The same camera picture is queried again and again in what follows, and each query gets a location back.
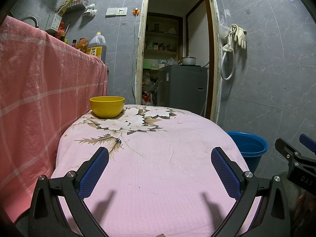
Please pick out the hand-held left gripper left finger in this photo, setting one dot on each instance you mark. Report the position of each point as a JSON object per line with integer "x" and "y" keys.
{"x": 95, "y": 170}

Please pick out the orange wall hook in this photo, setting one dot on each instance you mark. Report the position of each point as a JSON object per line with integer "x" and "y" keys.
{"x": 135, "y": 12}

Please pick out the light green container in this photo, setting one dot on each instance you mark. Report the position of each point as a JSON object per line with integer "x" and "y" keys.
{"x": 147, "y": 65}

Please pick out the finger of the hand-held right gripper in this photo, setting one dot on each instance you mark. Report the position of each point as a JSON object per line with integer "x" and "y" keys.
{"x": 287, "y": 151}
{"x": 308, "y": 143}

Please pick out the pink checked towel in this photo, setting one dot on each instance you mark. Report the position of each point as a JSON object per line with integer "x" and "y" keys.
{"x": 37, "y": 91}

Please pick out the blue plastic bucket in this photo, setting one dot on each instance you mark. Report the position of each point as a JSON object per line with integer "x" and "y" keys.
{"x": 251, "y": 163}

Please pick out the yellow bowl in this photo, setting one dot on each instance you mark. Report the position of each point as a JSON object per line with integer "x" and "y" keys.
{"x": 107, "y": 108}

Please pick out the orange packet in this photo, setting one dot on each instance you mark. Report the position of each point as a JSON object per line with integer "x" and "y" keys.
{"x": 81, "y": 44}

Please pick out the pink floral tablecloth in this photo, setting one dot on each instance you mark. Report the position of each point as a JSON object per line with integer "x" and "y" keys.
{"x": 160, "y": 165}

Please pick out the red plastic bag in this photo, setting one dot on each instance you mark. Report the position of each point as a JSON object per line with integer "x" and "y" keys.
{"x": 147, "y": 97}

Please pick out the crumpled white plastic bag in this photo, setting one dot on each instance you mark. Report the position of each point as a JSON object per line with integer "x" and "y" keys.
{"x": 90, "y": 9}

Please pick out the metal faucet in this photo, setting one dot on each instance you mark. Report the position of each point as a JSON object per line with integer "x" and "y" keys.
{"x": 34, "y": 21}

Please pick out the metal pot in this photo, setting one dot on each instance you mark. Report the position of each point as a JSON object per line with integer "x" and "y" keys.
{"x": 188, "y": 61}

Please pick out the person's right hand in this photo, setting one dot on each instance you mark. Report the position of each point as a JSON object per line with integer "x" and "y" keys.
{"x": 300, "y": 203}

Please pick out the metal utensil holder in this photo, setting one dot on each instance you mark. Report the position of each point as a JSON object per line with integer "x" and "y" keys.
{"x": 53, "y": 22}

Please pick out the wooden door frame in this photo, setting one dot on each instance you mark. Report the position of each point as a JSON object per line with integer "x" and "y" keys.
{"x": 140, "y": 54}

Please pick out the storage shelf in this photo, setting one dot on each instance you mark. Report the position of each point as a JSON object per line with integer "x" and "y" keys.
{"x": 160, "y": 33}

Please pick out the red plastic item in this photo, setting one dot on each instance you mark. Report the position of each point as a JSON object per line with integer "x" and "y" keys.
{"x": 61, "y": 30}

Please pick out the clear plastic bag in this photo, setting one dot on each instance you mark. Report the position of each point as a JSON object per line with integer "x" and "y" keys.
{"x": 223, "y": 30}

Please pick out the wall rack with packets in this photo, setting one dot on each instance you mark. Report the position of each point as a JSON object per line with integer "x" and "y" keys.
{"x": 77, "y": 5}

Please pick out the white wall switch panel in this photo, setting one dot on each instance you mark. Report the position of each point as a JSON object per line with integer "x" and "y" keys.
{"x": 116, "y": 12}

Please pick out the cooking oil bottle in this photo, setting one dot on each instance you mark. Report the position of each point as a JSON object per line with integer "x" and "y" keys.
{"x": 97, "y": 47}

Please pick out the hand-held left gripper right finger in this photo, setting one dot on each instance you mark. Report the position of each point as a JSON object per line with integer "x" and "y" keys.
{"x": 226, "y": 171}

